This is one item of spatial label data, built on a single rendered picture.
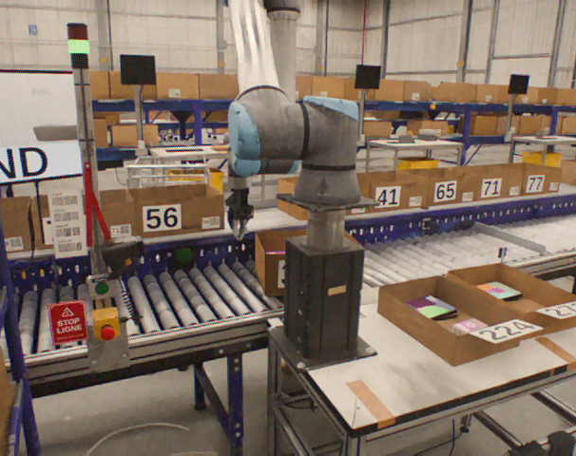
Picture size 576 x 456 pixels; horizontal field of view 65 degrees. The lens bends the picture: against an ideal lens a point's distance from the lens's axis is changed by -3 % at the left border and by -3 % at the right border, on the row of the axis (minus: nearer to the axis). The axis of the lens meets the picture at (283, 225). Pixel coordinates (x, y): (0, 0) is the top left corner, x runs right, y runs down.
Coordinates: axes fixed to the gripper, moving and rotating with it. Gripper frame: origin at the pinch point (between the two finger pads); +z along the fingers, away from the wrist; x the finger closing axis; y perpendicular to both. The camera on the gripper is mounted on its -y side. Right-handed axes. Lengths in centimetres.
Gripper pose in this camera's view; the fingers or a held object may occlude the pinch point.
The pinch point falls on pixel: (238, 237)
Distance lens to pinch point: 184.1
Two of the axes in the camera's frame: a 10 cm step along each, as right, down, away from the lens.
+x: 9.0, -1.1, 4.3
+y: 4.4, 2.5, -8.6
